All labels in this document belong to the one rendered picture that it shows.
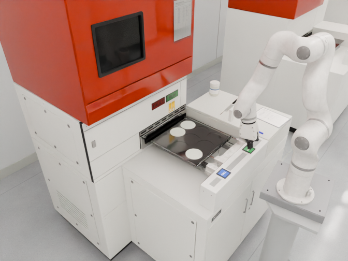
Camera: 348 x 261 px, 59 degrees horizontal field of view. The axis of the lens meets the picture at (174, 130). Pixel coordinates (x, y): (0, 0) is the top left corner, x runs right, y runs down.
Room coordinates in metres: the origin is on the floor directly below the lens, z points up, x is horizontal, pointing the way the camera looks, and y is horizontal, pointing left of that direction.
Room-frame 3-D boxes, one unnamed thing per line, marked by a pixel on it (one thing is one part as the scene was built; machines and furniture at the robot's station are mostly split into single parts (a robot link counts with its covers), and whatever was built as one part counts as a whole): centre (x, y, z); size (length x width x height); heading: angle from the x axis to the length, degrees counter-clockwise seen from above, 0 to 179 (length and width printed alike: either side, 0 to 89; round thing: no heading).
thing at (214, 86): (2.01, -0.30, 1.01); 0.07 x 0.07 x 0.10
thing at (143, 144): (1.68, 0.06, 0.89); 0.44 x 0.02 x 0.10; 140
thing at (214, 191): (1.27, -0.34, 0.89); 0.55 x 0.09 x 0.14; 140
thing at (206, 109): (1.78, -0.43, 0.89); 0.62 x 0.35 x 0.14; 50
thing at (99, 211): (1.77, 0.45, 0.41); 0.82 x 0.71 x 0.82; 140
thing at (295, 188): (1.14, -0.63, 0.96); 0.19 x 0.19 x 0.18
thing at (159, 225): (1.55, -0.24, 0.41); 0.97 x 0.64 x 0.82; 140
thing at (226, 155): (1.39, -0.32, 0.87); 0.36 x 0.08 x 0.03; 140
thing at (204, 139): (1.55, -0.11, 0.90); 0.34 x 0.34 x 0.01; 50
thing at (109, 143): (1.55, 0.19, 1.02); 0.82 x 0.03 x 0.40; 140
